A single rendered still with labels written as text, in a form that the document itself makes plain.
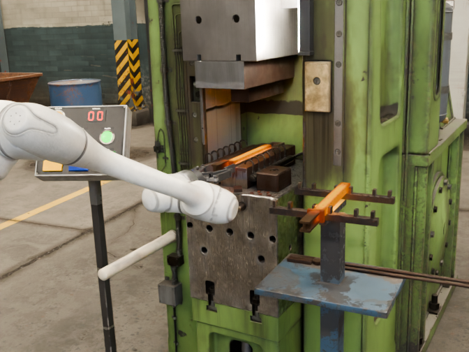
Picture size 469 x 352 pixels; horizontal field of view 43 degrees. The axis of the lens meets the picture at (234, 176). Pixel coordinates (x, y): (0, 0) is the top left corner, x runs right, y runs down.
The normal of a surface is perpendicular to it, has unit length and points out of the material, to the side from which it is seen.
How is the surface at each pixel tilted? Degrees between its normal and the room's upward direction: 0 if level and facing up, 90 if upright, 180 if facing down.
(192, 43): 90
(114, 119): 60
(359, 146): 90
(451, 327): 0
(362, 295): 0
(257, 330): 90
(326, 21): 90
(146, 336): 0
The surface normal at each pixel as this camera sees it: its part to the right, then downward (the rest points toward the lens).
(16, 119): -0.24, -0.25
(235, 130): 0.87, 0.10
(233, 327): -0.49, 0.24
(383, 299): -0.04, -0.97
